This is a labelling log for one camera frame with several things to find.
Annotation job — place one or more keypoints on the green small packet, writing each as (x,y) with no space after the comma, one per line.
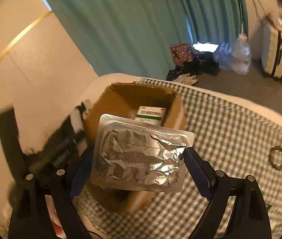
(267,205)

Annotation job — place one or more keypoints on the patterned dark red bag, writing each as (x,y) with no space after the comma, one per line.
(181,53)

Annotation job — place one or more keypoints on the white mattress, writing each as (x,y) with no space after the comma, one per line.
(96,88)

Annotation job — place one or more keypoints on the teal curtain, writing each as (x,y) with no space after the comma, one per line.
(134,36)

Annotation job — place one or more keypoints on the pack of water bottles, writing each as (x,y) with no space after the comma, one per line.
(222,56)

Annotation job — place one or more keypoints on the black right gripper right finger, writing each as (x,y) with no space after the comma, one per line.
(242,197)

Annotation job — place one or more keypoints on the white sneakers pair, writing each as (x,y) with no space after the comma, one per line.
(186,79)

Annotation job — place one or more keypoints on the brown cardboard box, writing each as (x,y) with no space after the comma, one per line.
(123,100)

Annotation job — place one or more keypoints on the silver foil blister pack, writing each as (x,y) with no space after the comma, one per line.
(137,156)

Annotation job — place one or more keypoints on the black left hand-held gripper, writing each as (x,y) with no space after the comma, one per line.
(65,145)

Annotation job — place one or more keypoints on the green white medicine box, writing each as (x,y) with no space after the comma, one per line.
(151,115)

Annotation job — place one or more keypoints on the checkered green grey cloth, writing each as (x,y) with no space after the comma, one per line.
(231,138)

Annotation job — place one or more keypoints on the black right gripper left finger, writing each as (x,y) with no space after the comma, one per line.
(30,216)

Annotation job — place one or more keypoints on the large clear water bottle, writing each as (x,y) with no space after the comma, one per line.
(241,53)

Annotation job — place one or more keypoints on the white suitcase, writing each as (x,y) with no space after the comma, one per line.
(272,51)

